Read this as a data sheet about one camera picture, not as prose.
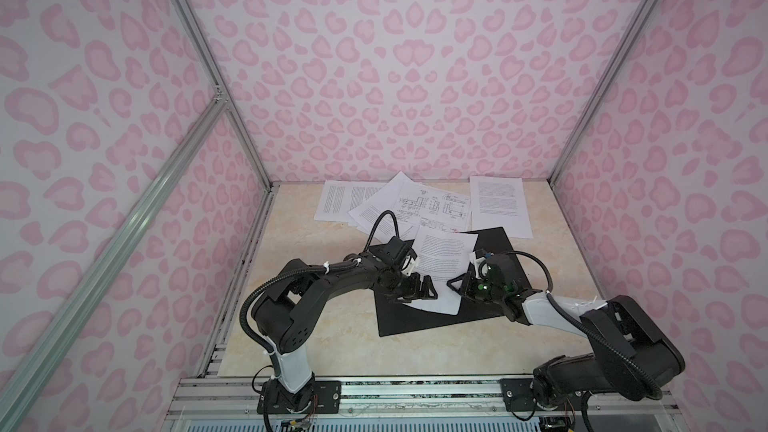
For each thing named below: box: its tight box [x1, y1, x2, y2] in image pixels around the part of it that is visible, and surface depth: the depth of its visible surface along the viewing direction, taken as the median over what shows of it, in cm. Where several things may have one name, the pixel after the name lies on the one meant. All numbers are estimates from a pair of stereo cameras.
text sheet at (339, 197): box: [314, 180, 387, 224], surface depth 119 cm
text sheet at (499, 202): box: [470, 176, 533, 239], surface depth 116 cm
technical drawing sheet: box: [387, 182, 472, 235], surface depth 113 cm
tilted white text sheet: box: [348, 171, 410, 239], surface depth 117 cm
